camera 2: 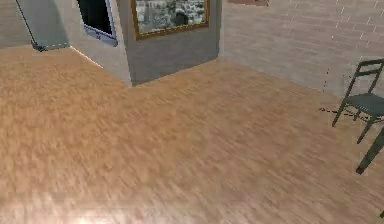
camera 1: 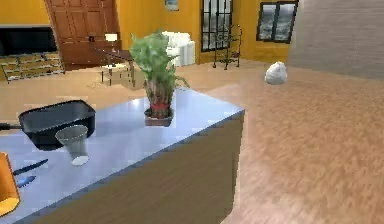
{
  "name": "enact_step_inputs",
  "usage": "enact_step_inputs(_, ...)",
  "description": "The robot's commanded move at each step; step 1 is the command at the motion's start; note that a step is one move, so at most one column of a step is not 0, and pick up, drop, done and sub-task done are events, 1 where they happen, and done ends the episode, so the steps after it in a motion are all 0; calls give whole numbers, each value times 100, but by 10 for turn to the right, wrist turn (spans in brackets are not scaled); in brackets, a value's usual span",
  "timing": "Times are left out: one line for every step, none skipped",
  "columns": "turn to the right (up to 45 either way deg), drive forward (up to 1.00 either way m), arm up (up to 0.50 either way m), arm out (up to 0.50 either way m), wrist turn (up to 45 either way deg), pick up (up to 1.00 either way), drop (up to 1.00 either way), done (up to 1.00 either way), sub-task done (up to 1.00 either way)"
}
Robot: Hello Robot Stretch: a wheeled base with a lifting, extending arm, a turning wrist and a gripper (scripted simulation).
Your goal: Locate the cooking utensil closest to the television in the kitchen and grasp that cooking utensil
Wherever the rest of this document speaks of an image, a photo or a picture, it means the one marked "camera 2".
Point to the white framed window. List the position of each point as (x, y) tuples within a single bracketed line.
[(96, 15)]

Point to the dark green chair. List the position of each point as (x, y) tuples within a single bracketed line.
[(366, 101)]

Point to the reddish brown wall picture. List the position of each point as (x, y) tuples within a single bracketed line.
[(248, 2)]

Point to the gold framed wall picture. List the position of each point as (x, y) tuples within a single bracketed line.
[(171, 15)]

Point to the grey room door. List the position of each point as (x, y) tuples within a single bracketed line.
[(45, 23)]

